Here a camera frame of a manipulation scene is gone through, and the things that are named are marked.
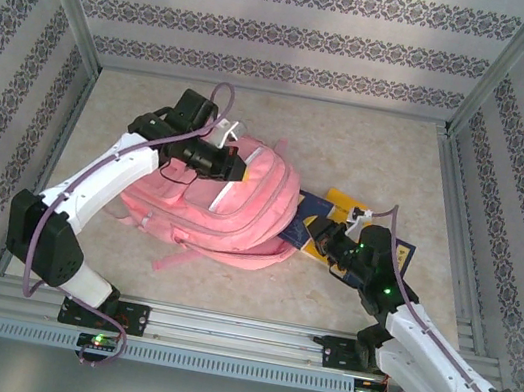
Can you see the yellow paperback book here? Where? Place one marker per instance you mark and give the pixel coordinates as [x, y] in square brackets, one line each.
[341, 205]

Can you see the pink school backpack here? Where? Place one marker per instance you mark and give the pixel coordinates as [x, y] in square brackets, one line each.
[217, 218]

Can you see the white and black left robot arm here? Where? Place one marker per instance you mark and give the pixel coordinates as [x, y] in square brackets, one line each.
[92, 181]

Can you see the thin aluminium table edge profile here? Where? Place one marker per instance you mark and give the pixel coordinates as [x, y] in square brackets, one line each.
[359, 107]

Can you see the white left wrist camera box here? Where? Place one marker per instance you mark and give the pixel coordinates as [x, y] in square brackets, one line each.
[225, 131]

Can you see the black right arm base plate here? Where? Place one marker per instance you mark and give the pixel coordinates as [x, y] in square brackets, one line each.
[335, 353]

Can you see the long aluminium mounting rail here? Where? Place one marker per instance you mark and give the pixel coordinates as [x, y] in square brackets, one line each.
[237, 334]

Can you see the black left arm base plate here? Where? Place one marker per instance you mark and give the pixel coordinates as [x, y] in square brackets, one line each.
[139, 319]

